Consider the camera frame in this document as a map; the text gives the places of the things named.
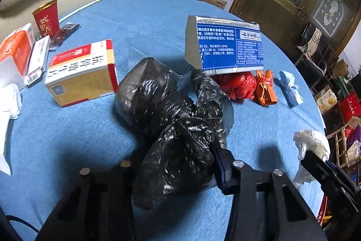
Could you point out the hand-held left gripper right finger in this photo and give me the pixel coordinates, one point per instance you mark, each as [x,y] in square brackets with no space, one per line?
[222,173]

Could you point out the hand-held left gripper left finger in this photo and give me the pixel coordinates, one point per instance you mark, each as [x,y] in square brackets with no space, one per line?
[121,183]

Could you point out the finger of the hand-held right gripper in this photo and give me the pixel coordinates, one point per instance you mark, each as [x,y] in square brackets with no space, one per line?
[318,166]

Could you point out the white plastic bag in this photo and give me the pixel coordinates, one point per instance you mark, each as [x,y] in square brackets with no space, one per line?
[310,139]

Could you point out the red plastic basket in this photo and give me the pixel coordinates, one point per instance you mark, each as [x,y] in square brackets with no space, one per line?
[323,212]

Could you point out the black plastic bag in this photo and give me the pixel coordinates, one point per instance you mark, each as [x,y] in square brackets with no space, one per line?
[174,145]

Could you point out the blue face mask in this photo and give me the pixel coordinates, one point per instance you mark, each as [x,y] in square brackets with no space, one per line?
[290,88]

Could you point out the red plastic bag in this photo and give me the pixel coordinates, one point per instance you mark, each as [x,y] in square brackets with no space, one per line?
[239,85]

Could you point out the orange fringed wrapper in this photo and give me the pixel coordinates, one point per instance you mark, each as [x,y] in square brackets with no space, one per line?
[265,91]

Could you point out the yellow and red medicine box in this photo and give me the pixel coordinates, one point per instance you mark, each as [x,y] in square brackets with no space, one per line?
[81,80]

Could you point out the blue and silver toothpaste box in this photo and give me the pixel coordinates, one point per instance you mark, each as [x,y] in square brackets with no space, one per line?
[225,46]

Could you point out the yellow carton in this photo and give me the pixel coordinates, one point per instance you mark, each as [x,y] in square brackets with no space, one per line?
[325,101]

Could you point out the red crate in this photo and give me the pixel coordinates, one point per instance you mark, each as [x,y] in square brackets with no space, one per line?
[349,108]

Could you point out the dark metal chair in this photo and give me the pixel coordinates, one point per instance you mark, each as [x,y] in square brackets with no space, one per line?
[310,43]

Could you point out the white folded tissue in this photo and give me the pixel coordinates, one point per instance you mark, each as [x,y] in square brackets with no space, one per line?
[10,101]

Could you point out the small white box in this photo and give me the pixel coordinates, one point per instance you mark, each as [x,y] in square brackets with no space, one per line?
[38,60]

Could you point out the dark snack wrapper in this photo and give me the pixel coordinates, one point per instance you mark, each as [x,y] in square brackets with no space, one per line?
[63,32]

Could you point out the blue tablecloth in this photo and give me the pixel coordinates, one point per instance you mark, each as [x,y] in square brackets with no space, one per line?
[141,20]

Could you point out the orange and white box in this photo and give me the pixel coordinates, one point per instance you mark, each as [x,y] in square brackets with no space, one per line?
[14,46]

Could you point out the red paper cup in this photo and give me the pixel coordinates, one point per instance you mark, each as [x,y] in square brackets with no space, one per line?
[46,22]

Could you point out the thin white stick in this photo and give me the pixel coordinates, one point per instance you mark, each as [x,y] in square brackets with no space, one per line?
[84,6]

